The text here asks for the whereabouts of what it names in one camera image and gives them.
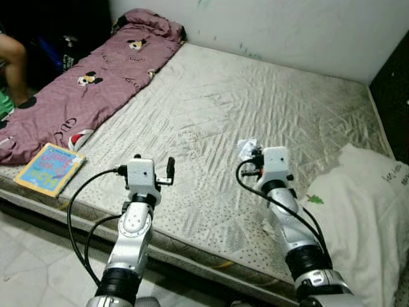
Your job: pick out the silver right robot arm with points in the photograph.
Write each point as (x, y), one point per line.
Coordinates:
(284, 203)

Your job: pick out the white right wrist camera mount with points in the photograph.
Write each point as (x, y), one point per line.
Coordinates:
(276, 163)

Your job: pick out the black tufted headboard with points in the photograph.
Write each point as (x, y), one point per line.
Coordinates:
(393, 102)

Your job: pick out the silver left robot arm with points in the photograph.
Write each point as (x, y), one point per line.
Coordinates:
(135, 230)

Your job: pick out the white pillow with tree print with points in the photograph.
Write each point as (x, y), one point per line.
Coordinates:
(358, 217)

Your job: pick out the black pump bottle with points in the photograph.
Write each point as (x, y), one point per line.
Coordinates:
(70, 54)

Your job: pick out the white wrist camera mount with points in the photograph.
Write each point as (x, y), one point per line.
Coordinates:
(140, 174)
(276, 163)

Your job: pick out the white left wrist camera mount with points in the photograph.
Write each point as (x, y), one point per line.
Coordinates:
(140, 174)

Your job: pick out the white tissue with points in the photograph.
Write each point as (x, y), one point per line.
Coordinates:
(246, 148)

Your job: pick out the white quilted mattress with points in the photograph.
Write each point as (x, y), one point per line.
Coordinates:
(223, 109)

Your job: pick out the seated person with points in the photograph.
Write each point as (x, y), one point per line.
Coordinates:
(13, 64)

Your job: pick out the yellow blue children's book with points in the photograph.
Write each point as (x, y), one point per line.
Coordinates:
(50, 169)

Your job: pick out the purple cartoon mouse blanket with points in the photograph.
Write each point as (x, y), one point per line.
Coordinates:
(96, 89)

